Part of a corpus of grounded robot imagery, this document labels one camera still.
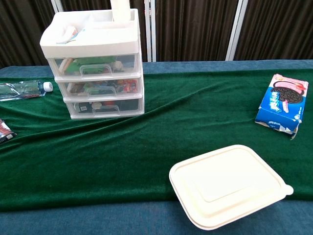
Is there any clear drawer with green packet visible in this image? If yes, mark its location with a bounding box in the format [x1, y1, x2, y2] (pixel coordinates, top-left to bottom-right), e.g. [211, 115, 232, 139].
[48, 54, 142, 78]

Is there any clear drawer with black items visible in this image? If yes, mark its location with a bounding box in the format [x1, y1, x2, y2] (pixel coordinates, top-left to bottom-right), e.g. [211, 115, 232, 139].
[64, 97, 145, 118]

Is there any clear drawer with colourful snacks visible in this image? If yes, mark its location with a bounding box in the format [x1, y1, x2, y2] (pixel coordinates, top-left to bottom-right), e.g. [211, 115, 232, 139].
[55, 78, 144, 98]

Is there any white plastic drawer unit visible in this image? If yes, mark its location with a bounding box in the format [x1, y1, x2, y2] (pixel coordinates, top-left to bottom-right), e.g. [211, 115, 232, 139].
[40, 8, 145, 120]

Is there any green velvet cloth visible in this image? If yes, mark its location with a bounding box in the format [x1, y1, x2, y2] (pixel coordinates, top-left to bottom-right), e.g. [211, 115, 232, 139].
[0, 68, 313, 213]

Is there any green packet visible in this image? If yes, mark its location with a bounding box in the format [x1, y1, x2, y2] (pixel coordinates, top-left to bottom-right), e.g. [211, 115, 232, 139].
[70, 56, 116, 72]

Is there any dark curtain folding screen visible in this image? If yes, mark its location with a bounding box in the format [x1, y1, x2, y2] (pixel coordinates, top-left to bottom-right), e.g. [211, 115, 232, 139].
[0, 0, 313, 69]

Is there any white lidded lunch box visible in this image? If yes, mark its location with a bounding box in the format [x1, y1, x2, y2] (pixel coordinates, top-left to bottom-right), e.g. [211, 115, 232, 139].
[168, 144, 294, 231]

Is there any white paper roll cardboard core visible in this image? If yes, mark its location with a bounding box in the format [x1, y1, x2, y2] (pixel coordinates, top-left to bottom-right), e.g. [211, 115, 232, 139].
[110, 0, 131, 23]

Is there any blue table cover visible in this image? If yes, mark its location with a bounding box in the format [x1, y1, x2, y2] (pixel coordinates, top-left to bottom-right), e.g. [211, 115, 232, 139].
[0, 59, 313, 235]

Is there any white blue small packet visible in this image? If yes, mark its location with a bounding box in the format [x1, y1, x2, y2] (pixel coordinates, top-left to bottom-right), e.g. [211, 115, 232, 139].
[56, 26, 85, 45]

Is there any blue oreo cookie box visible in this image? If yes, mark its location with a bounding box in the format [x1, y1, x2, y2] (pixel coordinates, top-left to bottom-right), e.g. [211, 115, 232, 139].
[254, 73, 309, 141]

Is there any clear plastic water bottle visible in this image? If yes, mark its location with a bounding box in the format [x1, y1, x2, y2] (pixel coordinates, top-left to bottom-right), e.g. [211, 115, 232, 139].
[0, 80, 54, 102]

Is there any red black snack packet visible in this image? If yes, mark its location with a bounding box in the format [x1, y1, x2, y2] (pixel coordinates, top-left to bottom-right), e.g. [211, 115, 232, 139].
[0, 119, 17, 145]

